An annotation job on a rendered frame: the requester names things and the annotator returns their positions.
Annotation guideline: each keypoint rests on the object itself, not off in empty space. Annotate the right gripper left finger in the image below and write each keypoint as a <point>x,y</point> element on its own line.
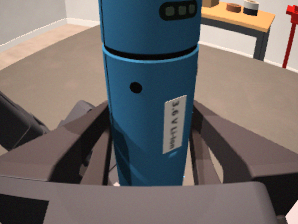
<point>59,154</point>

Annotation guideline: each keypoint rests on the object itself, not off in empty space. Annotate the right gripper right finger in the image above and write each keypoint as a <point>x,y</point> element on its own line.
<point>244,156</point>

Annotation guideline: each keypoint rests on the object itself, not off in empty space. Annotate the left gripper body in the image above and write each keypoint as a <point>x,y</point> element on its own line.
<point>113,176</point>

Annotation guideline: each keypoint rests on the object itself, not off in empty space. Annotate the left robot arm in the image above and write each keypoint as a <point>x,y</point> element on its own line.
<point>17,126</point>

